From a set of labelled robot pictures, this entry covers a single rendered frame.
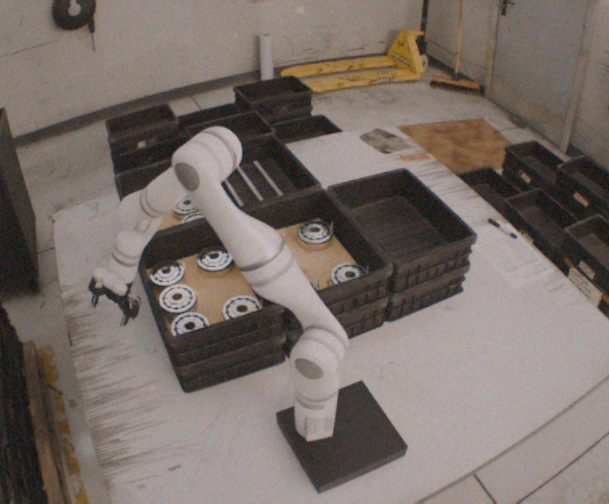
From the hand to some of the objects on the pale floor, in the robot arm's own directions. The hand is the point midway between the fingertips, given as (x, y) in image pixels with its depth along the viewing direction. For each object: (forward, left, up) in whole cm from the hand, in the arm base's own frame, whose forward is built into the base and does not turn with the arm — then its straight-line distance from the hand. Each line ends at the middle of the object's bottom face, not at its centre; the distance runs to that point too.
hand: (108, 313), depth 129 cm
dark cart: (+138, +89, -95) cm, 190 cm away
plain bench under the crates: (+20, -61, -91) cm, 111 cm away
